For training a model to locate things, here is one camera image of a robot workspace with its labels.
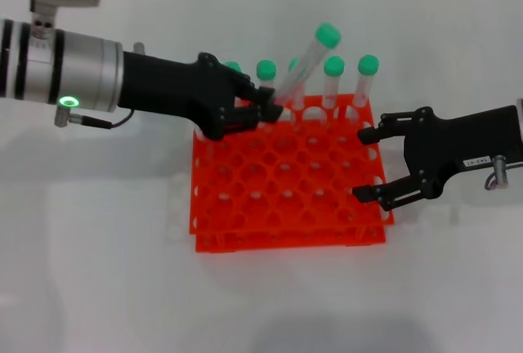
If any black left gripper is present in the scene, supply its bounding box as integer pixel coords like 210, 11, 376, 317
117, 51, 287, 142

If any left arm cable with plugs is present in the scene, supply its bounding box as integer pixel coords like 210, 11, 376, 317
55, 42, 146, 130

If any right arm cable with plugs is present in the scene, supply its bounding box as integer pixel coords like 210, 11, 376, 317
484, 154, 511, 190

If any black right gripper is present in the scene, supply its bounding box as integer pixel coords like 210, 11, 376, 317
351, 105, 523, 212

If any arm cable with plugs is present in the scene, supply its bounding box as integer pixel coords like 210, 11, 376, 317
55, 42, 146, 130
484, 154, 511, 190

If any orange test tube rack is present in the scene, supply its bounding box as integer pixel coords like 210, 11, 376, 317
189, 93, 396, 255

